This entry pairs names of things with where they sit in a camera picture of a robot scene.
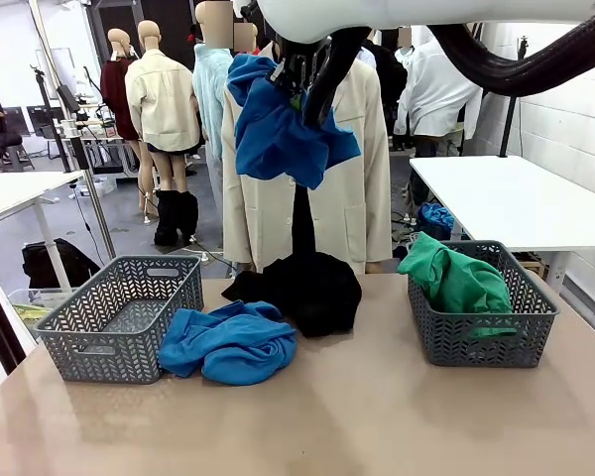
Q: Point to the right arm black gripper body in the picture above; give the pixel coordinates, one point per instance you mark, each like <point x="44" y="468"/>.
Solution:
<point x="300" y="62"/>

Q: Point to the black fuzzy boots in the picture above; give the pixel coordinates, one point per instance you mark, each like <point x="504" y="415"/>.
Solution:
<point x="176" y="218"/>

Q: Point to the mannequin with maroon top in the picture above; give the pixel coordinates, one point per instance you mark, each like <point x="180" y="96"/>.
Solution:
<point x="114" y="94"/>

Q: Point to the person in beige blazer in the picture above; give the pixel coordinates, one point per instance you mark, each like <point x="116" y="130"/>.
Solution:
<point x="258" y="208"/>

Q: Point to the clear plastic bin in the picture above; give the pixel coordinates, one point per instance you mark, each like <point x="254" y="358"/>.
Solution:
<point x="25" y="302"/>

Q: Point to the silver metal pole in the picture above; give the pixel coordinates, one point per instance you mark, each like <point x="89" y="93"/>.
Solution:
<point x="99" y="208"/>

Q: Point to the mannequin with light blue shirt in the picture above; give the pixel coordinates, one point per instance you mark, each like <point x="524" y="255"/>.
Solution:
<point x="210" y="99"/>

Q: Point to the white table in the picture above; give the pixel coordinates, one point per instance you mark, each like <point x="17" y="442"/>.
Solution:
<point x="15" y="191"/>
<point x="515" y="198"/>

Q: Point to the cardboard box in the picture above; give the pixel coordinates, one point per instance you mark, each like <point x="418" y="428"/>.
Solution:
<point x="533" y="268"/>

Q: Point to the mannequin with black jacket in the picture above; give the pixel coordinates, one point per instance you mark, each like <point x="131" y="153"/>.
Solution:
<point x="392" y="84"/>

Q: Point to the black bag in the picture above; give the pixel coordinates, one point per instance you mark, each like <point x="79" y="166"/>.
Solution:
<point x="49" y="263"/>

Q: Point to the black tripod with monitor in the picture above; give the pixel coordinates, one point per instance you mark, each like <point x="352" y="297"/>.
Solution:
<point x="54" y="134"/>

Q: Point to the blue garment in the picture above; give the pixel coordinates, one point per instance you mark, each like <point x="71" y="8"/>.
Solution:
<point x="228" y="347"/>
<point x="277" y="144"/>

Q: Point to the person left hand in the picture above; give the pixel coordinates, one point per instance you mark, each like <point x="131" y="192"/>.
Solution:
<point x="375" y="268"/>

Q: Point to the black stool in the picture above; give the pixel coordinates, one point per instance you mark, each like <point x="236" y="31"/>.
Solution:
<point x="17" y="156"/>

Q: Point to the cluttered workbench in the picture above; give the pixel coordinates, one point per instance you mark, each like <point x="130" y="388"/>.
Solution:
<point x="104" y="144"/>

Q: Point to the mannequin with cream jacket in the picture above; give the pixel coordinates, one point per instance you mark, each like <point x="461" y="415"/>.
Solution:
<point x="163" y="109"/>

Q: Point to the black light stand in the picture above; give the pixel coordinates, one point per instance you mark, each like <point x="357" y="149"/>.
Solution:
<point x="510" y="124"/>

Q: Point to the grey perforated plastic basket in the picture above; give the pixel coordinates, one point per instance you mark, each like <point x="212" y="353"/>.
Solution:
<point x="104" y="367"/>
<point x="451" y="347"/>

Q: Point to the blue bag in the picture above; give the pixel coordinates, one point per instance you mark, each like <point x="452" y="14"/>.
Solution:
<point x="436" y="215"/>

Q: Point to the green garment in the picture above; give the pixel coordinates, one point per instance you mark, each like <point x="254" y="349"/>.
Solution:
<point x="456" y="282"/>

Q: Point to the black garment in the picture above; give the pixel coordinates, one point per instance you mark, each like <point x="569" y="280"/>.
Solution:
<point x="317" y="297"/>

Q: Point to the mannequin with red garment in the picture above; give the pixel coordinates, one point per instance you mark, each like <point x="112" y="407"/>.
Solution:
<point x="245" y="37"/>

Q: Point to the mannequin with white shirt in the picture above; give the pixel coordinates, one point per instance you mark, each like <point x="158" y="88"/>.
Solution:
<point x="436" y="99"/>

